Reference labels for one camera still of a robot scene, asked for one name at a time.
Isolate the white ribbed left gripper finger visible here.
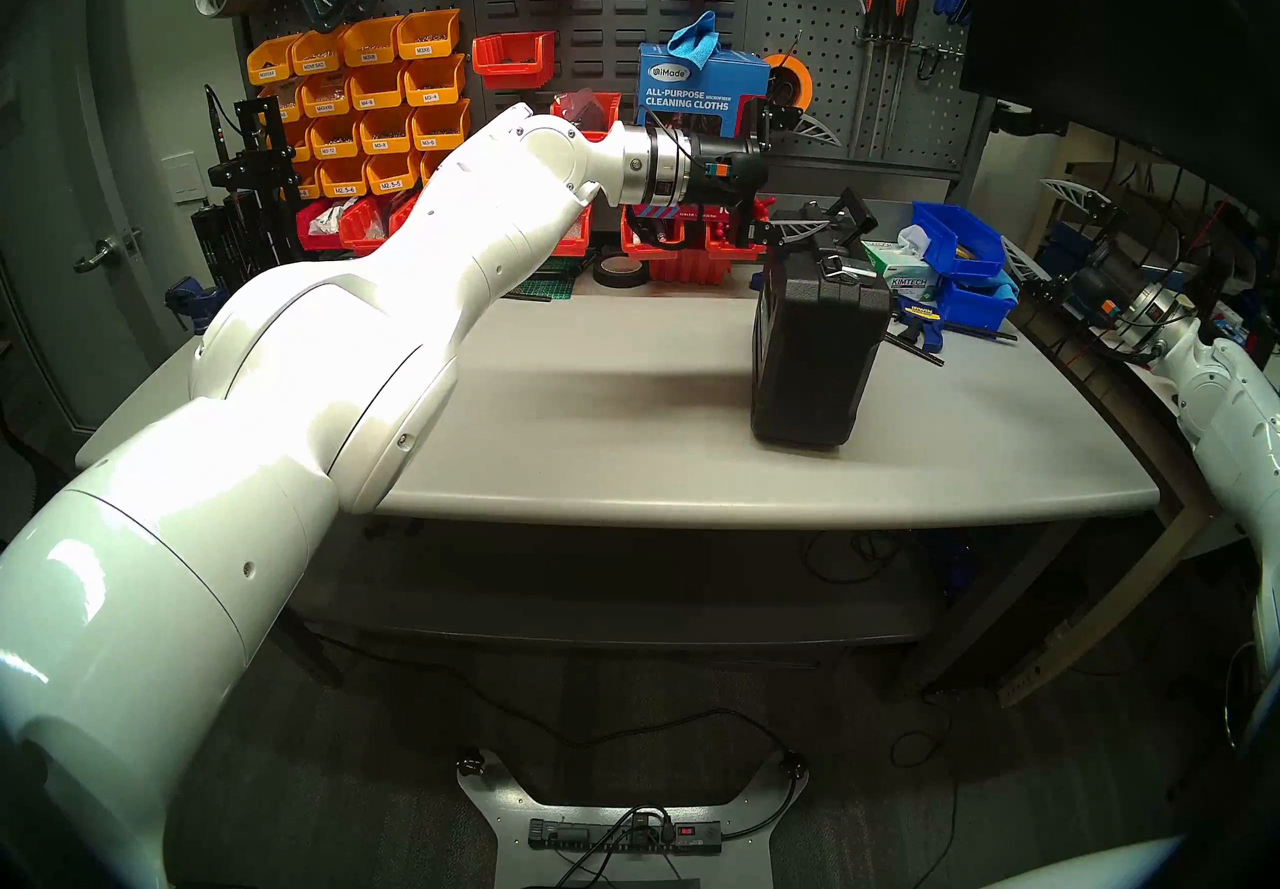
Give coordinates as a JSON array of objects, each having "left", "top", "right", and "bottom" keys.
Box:
[
  {"left": 770, "top": 207, "right": 836, "bottom": 248},
  {"left": 778, "top": 109, "right": 846, "bottom": 148}
]

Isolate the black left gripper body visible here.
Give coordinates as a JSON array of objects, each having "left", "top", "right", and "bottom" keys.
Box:
[{"left": 690, "top": 97, "right": 779, "bottom": 248}]

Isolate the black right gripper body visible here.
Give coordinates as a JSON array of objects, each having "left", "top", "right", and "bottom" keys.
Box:
[{"left": 1040, "top": 202, "right": 1176, "bottom": 348}]

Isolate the black plastic tool box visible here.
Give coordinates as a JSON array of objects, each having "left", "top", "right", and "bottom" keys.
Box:
[{"left": 750, "top": 189, "right": 893, "bottom": 450}]

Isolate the blue cleaning cloths box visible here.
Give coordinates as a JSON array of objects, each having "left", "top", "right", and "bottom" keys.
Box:
[{"left": 637, "top": 42, "right": 773, "bottom": 138}]

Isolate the green white Kimtech tissue box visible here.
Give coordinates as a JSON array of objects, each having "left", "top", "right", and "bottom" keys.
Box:
[{"left": 862, "top": 240, "right": 941, "bottom": 298}]

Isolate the dark blue plastic crate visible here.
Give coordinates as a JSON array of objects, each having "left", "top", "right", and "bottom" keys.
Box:
[{"left": 1038, "top": 227, "right": 1096, "bottom": 298}]

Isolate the orange tape roll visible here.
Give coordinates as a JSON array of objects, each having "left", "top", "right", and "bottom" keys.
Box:
[{"left": 762, "top": 52, "right": 814, "bottom": 128}]

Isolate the large blue plastic bin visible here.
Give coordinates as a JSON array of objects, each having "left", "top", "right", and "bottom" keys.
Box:
[{"left": 912, "top": 202, "right": 1006, "bottom": 283}]

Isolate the blue Irwin bar clamp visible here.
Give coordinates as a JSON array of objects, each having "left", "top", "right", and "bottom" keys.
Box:
[{"left": 885, "top": 292, "right": 1019, "bottom": 368}]

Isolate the blue microfiber cloth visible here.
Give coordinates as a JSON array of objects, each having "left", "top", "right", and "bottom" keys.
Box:
[{"left": 668, "top": 10, "right": 721, "bottom": 68}]

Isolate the wooden side table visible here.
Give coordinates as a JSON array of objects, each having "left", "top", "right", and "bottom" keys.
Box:
[{"left": 1000, "top": 297, "right": 1280, "bottom": 710}]

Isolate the black metal fixture stand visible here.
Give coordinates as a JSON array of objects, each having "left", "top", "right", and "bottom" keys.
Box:
[{"left": 190, "top": 85, "right": 306, "bottom": 298}]

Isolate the blue bench vise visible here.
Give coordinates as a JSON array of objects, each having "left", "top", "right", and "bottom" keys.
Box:
[{"left": 165, "top": 277, "right": 233, "bottom": 336}]

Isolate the black power strip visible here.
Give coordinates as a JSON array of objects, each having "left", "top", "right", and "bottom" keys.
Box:
[{"left": 528, "top": 817, "right": 723, "bottom": 856}]

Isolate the black braided left wrist cable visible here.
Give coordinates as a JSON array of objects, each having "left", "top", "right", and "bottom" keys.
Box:
[{"left": 630, "top": 197, "right": 701, "bottom": 253}]

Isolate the white wall switch plate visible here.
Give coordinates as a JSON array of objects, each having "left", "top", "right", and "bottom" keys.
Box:
[{"left": 160, "top": 152, "right": 208, "bottom": 205}]

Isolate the silver door lever handle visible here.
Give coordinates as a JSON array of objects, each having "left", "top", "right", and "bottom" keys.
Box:
[{"left": 73, "top": 232, "right": 141, "bottom": 276}]

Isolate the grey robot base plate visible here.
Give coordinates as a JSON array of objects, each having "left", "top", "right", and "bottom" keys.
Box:
[{"left": 457, "top": 747, "right": 809, "bottom": 889}]

